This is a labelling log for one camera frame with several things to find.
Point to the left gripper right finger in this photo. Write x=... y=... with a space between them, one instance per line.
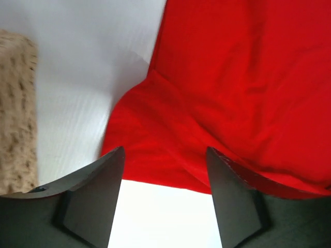
x=253 y=211

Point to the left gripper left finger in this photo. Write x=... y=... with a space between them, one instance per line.
x=76 y=210

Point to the red t shirt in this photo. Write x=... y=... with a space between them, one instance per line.
x=248 y=78

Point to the wicker basket with cloth liner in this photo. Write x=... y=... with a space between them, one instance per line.
x=19 y=59

